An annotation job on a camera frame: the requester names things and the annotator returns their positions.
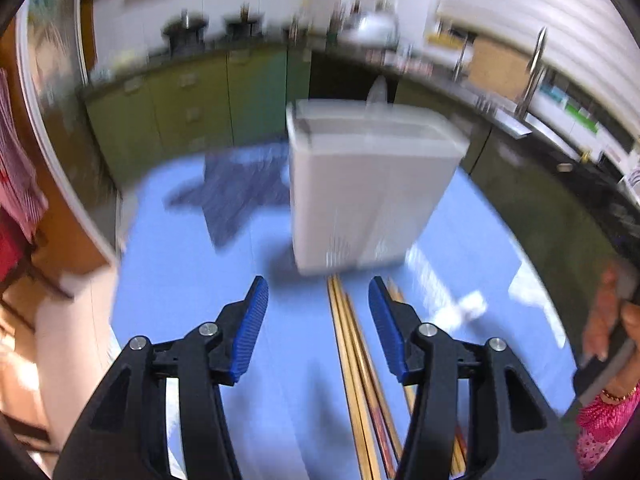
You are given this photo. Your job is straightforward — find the pink patterned sleeve forearm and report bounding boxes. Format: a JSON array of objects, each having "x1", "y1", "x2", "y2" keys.
[{"x1": 576, "y1": 385, "x2": 639, "y2": 474}]

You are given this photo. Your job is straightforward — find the green kitchen cabinets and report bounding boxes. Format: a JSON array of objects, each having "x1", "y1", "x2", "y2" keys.
[{"x1": 84, "y1": 44, "x2": 311, "y2": 188}]

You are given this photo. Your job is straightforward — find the person's right hand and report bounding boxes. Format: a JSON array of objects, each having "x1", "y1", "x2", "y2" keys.
[{"x1": 582, "y1": 263, "x2": 639, "y2": 362}]

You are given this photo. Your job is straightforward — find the wooden chopstick right inner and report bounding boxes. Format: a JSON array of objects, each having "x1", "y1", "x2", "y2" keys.
[{"x1": 387, "y1": 278, "x2": 466, "y2": 478}]

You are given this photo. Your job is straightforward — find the wooden chopstick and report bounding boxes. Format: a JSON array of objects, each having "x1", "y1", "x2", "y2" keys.
[
  {"x1": 328, "y1": 275, "x2": 396, "y2": 479},
  {"x1": 387, "y1": 278, "x2": 466, "y2": 478},
  {"x1": 345, "y1": 295, "x2": 402, "y2": 479},
  {"x1": 326, "y1": 276, "x2": 372, "y2": 479}
]

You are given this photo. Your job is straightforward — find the wooden chopstick far left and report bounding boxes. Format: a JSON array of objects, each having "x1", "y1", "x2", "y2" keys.
[{"x1": 326, "y1": 276, "x2": 372, "y2": 479}]

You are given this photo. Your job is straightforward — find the blue round tablecloth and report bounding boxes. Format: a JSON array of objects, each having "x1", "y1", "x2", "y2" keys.
[{"x1": 111, "y1": 156, "x2": 576, "y2": 479}]

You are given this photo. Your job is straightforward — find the red checkered cloth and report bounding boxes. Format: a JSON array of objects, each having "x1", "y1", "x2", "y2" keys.
[{"x1": 0, "y1": 66, "x2": 50, "y2": 241}]

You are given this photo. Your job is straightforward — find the dark blue woven cloth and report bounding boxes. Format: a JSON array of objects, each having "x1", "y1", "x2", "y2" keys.
[{"x1": 165, "y1": 142, "x2": 290, "y2": 249}]

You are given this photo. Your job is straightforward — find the white plastic utensil holder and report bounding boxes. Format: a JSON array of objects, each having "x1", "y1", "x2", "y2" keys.
[{"x1": 285, "y1": 100, "x2": 470, "y2": 275}]

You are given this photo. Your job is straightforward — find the chrome sink faucet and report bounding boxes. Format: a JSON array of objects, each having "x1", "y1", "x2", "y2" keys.
[{"x1": 514, "y1": 27, "x2": 548, "y2": 120}]

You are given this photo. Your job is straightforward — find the black cooking pot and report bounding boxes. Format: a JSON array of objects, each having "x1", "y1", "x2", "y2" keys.
[{"x1": 160, "y1": 9, "x2": 209, "y2": 55}]

